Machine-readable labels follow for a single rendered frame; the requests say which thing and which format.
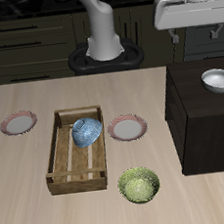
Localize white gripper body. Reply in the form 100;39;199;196
151;0;224;32

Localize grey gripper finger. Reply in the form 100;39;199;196
167;27;181;45
208;22;224;41

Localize white bowl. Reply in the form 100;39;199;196
199;67;224;97

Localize pink-rimmed white plate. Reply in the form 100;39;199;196
105;112;151;145
0;109;40;138

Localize blue patterned bowl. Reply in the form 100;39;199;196
69;115;106;150

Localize green bowl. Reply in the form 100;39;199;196
115;164;163;206

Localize dark wooden cabinet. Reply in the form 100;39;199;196
157;56;224;178

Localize dark kitchen cupboards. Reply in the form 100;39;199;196
0;0;224;86

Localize wooden slat tray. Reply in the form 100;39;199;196
37;105;112;198

